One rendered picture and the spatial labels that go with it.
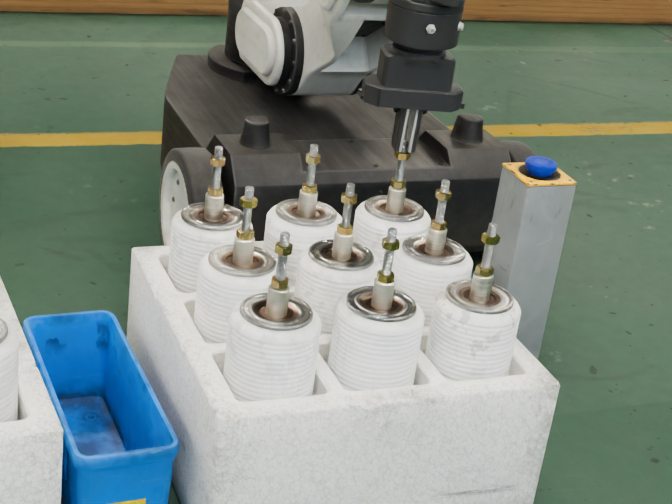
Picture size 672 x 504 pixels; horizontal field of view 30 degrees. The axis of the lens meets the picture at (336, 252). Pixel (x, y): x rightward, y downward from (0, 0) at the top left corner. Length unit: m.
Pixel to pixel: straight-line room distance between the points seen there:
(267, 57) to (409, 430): 0.86
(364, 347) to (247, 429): 0.15
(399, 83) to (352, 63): 0.51
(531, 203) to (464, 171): 0.38
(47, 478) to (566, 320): 0.96
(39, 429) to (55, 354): 0.35
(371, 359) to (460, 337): 0.11
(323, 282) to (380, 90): 0.24
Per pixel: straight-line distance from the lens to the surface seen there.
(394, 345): 1.31
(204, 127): 2.01
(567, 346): 1.87
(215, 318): 1.38
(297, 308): 1.30
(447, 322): 1.36
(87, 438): 1.52
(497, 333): 1.36
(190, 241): 1.46
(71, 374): 1.57
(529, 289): 1.63
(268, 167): 1.81
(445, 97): 1.50
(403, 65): 1.48
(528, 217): 1.57
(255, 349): 1.26
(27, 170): 2.25
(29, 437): 1.21
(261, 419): 1.26
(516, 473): 1.44
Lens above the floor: 0.86
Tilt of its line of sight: 25 degrees down
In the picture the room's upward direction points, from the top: 8 degrees clockwise
